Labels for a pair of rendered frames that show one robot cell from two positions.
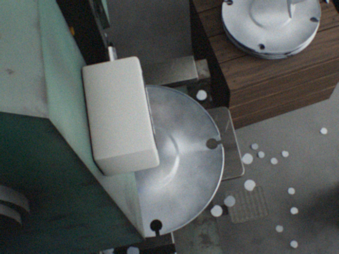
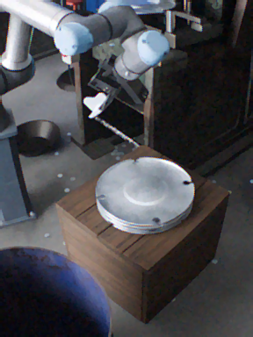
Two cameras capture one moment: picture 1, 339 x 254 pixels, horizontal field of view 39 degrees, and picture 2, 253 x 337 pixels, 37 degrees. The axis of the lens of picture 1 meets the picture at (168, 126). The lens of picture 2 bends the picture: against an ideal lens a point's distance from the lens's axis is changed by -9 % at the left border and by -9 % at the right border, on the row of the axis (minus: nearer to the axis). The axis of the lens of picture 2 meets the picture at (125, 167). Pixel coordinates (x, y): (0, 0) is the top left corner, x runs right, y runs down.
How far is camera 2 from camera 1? 1.80 m
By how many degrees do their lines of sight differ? 69
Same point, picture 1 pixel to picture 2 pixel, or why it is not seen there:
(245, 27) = (158, 170)
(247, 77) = (134, 154)
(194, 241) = not seen: hidden behind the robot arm
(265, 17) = (147, 181)
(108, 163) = not seen: outside the picture
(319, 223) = (48, 190)
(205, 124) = not seen: hidden behind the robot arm
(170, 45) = (231, 250)
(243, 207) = (99, 146)
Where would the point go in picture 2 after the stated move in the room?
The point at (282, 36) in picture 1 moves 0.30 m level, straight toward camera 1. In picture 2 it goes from (123, 175) to (108, 122)
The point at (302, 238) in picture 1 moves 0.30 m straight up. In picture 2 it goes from (55, 180) to (47, 125)
